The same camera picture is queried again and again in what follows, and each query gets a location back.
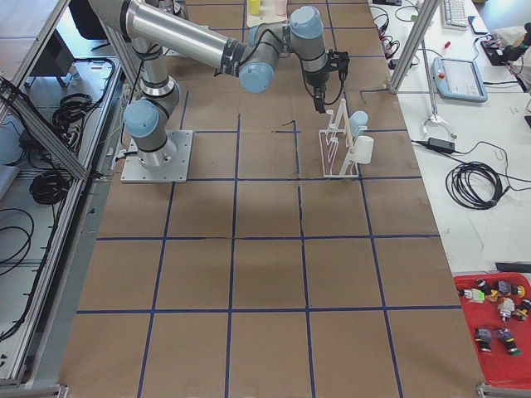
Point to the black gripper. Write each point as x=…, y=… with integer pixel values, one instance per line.
x=314, y=80

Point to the light blue cup front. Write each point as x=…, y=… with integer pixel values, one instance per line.
x=358, y=122

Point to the white ikea cup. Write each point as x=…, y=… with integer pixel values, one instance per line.
x=363, y=149

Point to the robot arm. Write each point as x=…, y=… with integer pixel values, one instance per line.
x=150, y=29

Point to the pink ikea cup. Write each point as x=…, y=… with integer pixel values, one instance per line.
x=280, y=7

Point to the yellow ikea cup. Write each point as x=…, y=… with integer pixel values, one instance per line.
x=254, y=7

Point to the cream serving tray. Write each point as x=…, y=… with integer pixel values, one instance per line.
x=267, y=14

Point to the black power brick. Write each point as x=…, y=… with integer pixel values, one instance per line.
x=440, y=145

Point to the teach pendant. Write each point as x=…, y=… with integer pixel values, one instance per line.
x=459, y=80

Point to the white keyboard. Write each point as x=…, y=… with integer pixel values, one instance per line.
x=453, y=15

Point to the seated person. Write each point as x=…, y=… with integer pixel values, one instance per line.
x=516, y=46

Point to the red parts tray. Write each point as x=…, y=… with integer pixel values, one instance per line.
x=497, y=312

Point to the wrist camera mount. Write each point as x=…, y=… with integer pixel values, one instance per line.
x=338, y=61

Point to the white wire cup rack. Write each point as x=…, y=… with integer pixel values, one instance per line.
x=336, y=145

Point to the aluminium frame post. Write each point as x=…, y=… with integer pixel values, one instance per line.
x=417, y=33

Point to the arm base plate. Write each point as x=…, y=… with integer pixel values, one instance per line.
x=169, y=164

